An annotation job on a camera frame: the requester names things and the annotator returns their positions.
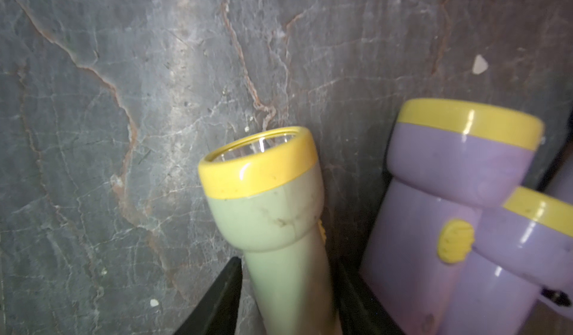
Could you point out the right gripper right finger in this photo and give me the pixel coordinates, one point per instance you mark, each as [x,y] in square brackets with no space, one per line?
[360,311]

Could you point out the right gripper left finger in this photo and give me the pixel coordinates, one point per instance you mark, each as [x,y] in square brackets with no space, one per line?
[217,311]

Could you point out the green flashlight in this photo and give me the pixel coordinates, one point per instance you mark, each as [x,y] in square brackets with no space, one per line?
[266,194]

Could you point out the purple flashlight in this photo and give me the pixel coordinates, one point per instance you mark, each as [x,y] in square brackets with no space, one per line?
[519,249]
[450,161]

